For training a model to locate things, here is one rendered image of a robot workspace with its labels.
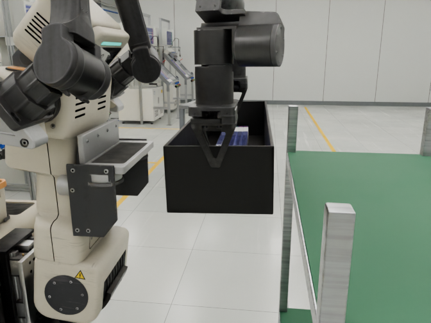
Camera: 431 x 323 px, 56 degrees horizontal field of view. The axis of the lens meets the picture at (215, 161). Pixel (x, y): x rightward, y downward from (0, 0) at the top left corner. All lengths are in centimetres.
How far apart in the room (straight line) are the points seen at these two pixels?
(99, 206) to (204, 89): 40
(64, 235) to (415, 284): 69
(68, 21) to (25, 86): 13
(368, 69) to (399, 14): 132
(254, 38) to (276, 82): 944
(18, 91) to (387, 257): 65
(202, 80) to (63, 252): 56
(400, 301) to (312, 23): 956
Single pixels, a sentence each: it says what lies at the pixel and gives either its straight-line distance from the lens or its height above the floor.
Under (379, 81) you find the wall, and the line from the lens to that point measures 1032.
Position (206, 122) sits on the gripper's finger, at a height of 117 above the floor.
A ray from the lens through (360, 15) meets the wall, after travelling 1020.
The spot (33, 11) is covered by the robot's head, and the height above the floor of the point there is 134.
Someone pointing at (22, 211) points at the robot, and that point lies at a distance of 133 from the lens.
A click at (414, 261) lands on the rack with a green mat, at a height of 95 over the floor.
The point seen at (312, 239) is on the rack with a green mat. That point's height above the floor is 95.
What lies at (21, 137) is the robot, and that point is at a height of 112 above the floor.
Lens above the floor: 127
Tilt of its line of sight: 15 degrees down
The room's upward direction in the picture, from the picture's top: straight up
